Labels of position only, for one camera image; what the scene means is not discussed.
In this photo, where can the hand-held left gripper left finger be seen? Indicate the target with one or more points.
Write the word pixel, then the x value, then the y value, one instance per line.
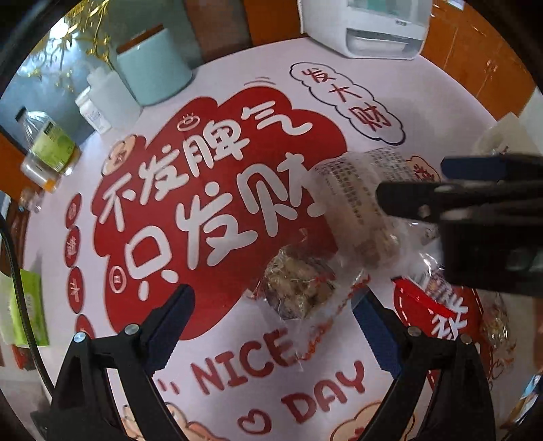
pixel 167 339

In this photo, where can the small round red-wrapped snack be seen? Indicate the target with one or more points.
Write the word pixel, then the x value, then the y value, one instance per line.
pixel 297 284

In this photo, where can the green and white tissue box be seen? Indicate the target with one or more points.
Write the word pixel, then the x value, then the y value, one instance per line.
pixel 29 309

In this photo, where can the teal ceramic canister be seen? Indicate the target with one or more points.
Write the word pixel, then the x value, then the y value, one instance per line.
pixel 155 68

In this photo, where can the silver and orange drink can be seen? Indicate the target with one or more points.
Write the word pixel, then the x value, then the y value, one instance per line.
pixel 36 171

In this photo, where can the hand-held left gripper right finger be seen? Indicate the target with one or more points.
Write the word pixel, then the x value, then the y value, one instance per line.
pixel 377 339

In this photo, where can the white plastic container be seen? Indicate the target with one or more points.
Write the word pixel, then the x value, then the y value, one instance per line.
pixel 505 135

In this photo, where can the white plastic bottle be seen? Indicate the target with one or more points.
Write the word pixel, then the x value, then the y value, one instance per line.
pixel 114 95

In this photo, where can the clear packet with brown biscuits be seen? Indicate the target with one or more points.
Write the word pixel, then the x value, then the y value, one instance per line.
pixel 360 203

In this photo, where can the small glass jar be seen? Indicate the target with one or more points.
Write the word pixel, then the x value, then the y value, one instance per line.
pixel 32 199

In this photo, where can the red box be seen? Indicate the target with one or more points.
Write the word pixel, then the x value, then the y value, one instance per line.
pixel 23 358

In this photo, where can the white countertop appliance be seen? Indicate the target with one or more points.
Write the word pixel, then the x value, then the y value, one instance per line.
pixel 369 38

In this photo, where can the gold leaf decoration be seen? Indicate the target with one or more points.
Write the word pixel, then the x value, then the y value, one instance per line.
pixel 91 38

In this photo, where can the wooden cabinet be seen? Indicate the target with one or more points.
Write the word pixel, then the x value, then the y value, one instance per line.
pixel 475 59

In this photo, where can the glass bottle with green label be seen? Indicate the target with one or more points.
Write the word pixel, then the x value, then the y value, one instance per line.
pixel 51 144

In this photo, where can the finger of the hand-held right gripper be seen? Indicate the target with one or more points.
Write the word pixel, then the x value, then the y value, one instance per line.
pixel 407 197
pixel 475 168

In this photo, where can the white pill bottle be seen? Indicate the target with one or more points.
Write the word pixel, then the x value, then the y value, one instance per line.
pixel 95 114

